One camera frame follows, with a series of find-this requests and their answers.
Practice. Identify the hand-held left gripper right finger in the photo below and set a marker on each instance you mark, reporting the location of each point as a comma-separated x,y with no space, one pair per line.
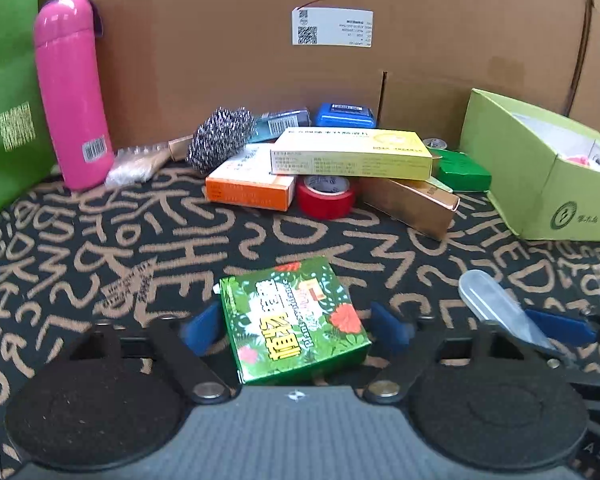
387,322

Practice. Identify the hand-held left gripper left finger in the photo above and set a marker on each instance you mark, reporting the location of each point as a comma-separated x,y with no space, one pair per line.
200,327

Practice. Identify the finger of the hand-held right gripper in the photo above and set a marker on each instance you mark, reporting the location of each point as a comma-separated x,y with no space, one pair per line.
565,325

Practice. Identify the clear plastic case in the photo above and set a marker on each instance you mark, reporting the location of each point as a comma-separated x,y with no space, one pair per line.
495,305

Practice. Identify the green floral box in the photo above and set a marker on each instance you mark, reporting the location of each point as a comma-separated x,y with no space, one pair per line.
290,320

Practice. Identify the light green cardboard box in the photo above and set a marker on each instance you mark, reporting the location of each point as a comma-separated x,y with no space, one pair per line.
535,180

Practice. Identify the orange white medicine box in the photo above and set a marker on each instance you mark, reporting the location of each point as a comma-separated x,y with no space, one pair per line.
250,182

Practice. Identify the blue box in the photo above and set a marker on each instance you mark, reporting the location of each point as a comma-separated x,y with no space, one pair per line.
345,115

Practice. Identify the clear printed wrapper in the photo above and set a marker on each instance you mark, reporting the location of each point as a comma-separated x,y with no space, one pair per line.
127,287

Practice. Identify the rose gold box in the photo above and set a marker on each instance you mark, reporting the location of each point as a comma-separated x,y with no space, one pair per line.
410,205

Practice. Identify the black lettered tablecloth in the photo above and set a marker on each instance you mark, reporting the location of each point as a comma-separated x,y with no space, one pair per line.
130,230

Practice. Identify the red tape roll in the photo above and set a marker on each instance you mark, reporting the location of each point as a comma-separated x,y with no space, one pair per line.
327,197

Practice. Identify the pink white item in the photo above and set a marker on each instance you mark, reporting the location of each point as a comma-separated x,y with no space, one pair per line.
592,157

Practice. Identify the green soap box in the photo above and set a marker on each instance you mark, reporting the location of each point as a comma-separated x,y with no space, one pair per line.
462,170

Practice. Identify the yellow medicine box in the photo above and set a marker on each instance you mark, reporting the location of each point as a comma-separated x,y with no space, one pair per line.
350,155

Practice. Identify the clear plastic packet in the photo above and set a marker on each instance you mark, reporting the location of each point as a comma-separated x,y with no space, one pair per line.
132,165

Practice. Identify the small brown box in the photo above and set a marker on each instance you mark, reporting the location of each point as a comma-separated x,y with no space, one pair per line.
180,147

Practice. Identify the small round silver tin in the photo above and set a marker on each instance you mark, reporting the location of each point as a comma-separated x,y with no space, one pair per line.
436,143

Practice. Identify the steel wool scrubber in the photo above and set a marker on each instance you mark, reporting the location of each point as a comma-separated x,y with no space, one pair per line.
220,140

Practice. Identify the dark teal box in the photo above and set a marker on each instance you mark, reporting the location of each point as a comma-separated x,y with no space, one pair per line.
282,122

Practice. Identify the pink thermos bottle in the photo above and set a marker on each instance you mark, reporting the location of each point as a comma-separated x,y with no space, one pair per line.
72,95

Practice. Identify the large brown cardboard box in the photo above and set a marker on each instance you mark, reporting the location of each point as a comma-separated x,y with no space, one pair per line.
205,35

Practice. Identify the green paper bag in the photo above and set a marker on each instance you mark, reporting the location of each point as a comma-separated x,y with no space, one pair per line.
5,85

